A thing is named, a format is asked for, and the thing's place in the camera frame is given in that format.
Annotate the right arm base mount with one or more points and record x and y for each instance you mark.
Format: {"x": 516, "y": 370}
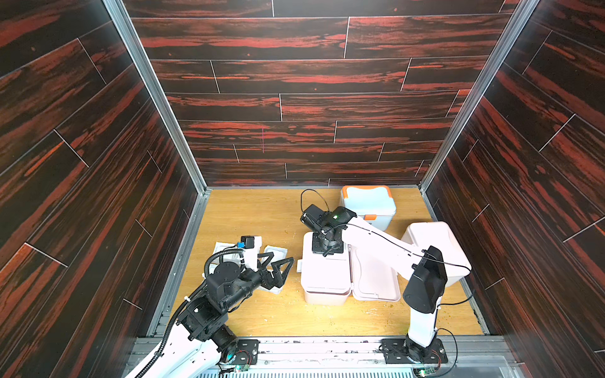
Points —
{"x": 405, "y": 351}

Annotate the pink medicine chest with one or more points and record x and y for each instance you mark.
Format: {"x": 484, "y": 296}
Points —
{"x": 330, "y": 280}

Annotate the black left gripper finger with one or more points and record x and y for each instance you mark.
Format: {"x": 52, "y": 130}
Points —
{"x": 267, "y": 278}
{"x": 279, "y": 273}

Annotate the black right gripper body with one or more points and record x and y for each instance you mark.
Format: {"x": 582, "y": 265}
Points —
{"x": 326, "y": 244}

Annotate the white orange-trimmed medicine chest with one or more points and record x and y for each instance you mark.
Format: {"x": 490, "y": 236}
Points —
{"x": 374, "y": 204}

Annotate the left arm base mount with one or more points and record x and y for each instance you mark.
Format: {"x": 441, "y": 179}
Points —
{"x": 240, "y": 358}

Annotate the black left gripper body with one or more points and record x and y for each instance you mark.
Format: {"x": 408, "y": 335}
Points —
{"x": 246, "y": 283}

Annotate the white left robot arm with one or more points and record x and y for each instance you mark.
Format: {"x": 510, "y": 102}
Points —
{"x": 197, "y": 337}

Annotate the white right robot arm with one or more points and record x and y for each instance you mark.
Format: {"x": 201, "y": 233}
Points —
{"x": 421, "y": 273}

